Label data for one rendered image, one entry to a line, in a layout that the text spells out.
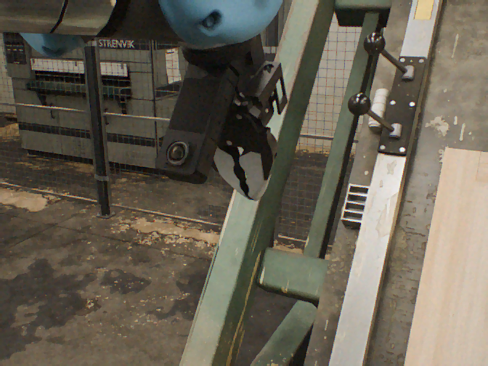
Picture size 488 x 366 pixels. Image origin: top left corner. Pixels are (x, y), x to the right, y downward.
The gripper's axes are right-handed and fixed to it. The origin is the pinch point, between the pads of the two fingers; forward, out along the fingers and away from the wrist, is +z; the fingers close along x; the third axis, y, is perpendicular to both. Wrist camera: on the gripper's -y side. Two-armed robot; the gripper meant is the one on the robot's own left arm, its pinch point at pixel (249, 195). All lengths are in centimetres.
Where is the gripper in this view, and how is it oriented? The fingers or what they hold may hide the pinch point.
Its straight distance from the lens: 60.2
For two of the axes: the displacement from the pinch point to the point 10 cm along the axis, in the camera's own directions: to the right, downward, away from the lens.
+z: 2.0, 7.0, 6.9
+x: -8.9, -1.5, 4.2
